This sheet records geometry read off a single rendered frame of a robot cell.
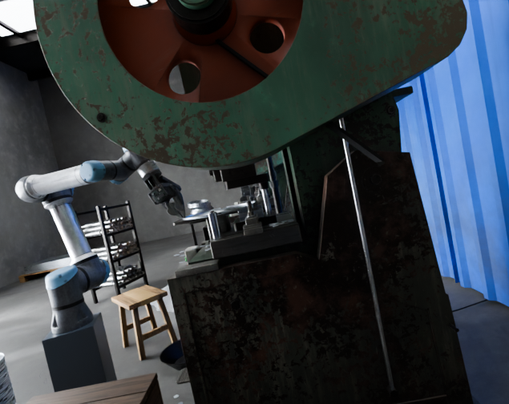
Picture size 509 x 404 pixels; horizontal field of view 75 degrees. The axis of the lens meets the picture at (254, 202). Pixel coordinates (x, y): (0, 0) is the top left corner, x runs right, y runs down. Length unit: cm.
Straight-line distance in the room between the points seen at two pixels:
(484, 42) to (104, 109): 156
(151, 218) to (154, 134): 751
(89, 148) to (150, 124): 805
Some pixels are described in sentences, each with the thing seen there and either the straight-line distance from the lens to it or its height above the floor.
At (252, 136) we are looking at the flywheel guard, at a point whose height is 98.
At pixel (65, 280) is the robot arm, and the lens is 152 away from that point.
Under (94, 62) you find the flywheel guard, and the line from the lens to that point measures 97.
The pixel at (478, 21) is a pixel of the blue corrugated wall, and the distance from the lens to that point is 190.
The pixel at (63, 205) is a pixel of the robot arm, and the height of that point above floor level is 94.
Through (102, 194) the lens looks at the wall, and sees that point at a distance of 877.
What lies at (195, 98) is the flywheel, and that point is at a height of 112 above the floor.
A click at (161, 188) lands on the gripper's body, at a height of 91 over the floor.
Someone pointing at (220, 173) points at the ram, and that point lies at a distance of 126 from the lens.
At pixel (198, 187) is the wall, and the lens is 804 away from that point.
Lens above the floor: 87
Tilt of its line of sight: 3 degrees down
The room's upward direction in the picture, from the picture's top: 12 degrees counter-clockwise
